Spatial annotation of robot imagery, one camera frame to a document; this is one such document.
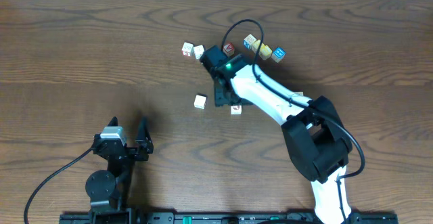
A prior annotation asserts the blue letter T block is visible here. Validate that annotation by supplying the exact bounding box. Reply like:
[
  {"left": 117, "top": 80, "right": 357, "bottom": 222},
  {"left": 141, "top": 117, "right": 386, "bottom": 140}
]
[{"left": 193, "top": 45, "right": 205, "bottom": 60}]

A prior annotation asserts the red picture wooden block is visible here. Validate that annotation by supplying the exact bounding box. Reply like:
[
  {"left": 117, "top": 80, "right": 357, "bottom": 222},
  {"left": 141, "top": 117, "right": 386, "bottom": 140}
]
[{"left": 231, "top": 105, "right": 242, "bottom": 115}]

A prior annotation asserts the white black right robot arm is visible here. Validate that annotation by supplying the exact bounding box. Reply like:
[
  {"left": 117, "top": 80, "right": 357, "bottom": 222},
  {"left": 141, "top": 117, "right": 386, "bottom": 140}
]
[{"left": 200, "top": 51, "right": 352, "bottom": 223}]

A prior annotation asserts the red letter A block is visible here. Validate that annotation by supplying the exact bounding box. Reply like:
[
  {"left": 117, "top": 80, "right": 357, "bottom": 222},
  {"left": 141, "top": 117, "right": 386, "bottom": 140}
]
[{"left": 223, "top": 43, "right": 235, "bottom": 58}]

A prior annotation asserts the green letter Z block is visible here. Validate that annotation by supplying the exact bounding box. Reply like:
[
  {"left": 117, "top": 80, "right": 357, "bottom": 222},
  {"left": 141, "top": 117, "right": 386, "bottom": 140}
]
[{"left": 193, "top": 95, "right": 207, "bottom": 109}]

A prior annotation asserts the blue letter X block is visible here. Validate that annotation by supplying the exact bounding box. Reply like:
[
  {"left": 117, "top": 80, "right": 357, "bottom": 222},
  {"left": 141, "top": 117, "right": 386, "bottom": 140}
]
[{"left": 243, "top": 34, "right": 256, "bottom": 49}]

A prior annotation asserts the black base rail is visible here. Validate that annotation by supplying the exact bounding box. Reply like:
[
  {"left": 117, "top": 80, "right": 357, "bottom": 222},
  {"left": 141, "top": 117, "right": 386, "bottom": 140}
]
[{"left": 59, "top": 210, "right": 399, "bottom": 224}]

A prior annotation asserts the yellow topped wooden block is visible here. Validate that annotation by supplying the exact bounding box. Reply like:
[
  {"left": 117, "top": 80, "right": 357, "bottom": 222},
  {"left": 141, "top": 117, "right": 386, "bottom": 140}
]
[{"left": 251, "top": 39, "right": 265, "bottom": 53}]

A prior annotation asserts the red number 3 block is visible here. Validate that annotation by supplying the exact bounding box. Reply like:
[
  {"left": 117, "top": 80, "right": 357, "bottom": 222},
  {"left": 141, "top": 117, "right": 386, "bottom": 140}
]
[{"left": 181, "top": 42, "right": 194, "bottom": 57}]

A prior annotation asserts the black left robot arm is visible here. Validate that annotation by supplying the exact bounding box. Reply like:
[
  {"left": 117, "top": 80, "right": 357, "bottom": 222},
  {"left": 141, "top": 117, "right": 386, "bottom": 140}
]
[{"left": 85, "top": 117, "right": 154, "bottom": 224}]

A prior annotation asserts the blue topped wooden block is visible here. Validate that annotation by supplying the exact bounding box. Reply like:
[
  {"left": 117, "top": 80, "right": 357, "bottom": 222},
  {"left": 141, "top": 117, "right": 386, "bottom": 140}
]
[{"left": 271, "top": 47, "right": 286, "bottom": 63}]

